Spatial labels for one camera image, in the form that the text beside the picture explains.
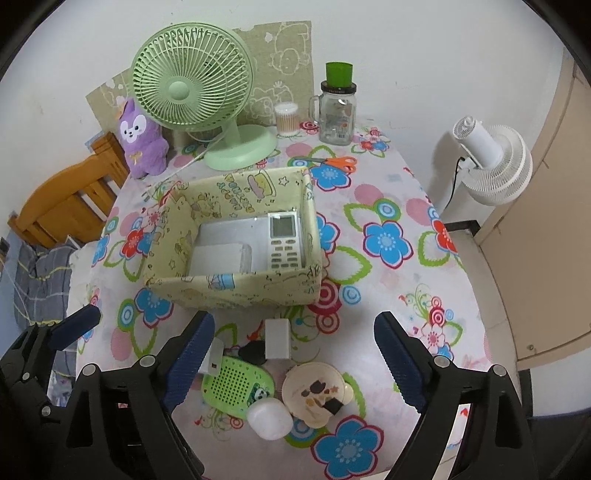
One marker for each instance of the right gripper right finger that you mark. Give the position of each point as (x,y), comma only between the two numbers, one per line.
(496,443)

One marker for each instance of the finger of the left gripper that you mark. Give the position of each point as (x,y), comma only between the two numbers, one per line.
(27,364)

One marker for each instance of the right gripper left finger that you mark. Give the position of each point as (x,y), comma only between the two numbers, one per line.
(118,423)

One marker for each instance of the white 45W charger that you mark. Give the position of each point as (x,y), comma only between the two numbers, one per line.
(211,365)

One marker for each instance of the green panda speaker case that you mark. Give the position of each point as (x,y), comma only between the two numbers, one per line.
(236,387)

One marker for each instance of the white round earbud case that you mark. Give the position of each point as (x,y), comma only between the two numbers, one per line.
(270,419)

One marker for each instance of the white power adapter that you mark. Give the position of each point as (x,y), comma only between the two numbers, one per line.
(277,339)

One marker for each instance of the round beige compact mirror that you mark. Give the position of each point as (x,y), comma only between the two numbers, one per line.
(314,392)

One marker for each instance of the white remote control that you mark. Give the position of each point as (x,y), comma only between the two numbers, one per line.
(286,249)

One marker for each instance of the grey plaid bedding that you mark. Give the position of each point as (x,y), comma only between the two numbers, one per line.
(35,284)

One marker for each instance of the black car key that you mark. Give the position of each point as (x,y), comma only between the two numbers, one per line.
(253,352)

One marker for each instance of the wooden chair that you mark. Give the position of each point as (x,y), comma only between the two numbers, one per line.
(76,201)

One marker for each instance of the floral tablecloth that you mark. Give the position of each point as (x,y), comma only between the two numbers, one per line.
(385,248)

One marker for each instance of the purple plush toy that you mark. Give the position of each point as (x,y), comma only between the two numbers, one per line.
(145,149)

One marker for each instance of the yellow cartoon fabric storage box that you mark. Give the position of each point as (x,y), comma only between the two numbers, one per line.
(240,239)

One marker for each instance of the white floor fan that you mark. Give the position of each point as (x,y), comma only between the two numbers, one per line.
(489,165)

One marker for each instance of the green desk fan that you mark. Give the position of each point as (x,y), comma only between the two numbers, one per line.
(198,77)

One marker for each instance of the cotton swab container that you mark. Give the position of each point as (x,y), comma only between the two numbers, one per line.
(287,118)

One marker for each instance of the glass jar with green lid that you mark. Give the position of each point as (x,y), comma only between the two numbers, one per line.
(334,110)

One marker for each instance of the beige cartoon cardboard sheet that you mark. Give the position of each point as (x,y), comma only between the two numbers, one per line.
(284,73)

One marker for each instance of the orange handled scissors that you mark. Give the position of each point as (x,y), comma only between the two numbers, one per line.
(346,164)

